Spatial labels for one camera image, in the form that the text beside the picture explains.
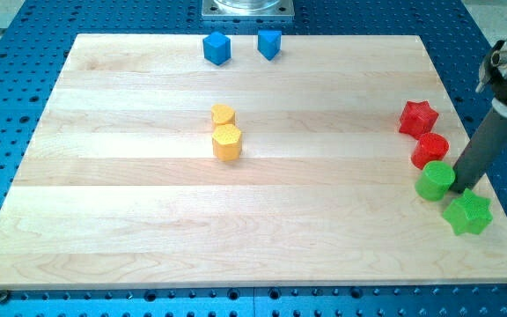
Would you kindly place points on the blue triangular block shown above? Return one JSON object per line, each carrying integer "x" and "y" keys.
{"x": 269, "y": 43}

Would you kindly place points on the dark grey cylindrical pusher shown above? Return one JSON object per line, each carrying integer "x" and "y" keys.
{"x": 482, "y": 149}

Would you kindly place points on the light wooden board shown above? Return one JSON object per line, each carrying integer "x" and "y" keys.
{"x": 120, "y": 188}

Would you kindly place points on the green star block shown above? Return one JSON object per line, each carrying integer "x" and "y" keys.
{"x": 468, "y": 213}

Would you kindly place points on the green cylinder block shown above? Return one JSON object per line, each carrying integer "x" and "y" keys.
{"x": 435, "y": 180}

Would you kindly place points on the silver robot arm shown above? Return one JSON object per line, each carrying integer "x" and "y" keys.
{"x": 493, "y": 74}

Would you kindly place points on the yellow hexagon block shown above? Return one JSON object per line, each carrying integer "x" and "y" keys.
{"x": 227, "y": 142}

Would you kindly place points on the red cylinder block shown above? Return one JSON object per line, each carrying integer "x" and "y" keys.
{"x": 429, "y": 147}

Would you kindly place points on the red star block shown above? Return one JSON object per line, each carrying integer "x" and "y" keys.
{"x": 417, "y": 118}

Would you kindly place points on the yellow heart block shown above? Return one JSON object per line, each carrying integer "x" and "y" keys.
{"x": 222, "y": 114}

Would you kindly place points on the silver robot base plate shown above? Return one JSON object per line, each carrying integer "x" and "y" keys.
{"x": 220, "y": 9}

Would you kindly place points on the blue cube block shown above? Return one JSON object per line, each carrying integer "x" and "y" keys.
{"x": 217, "y": 48}

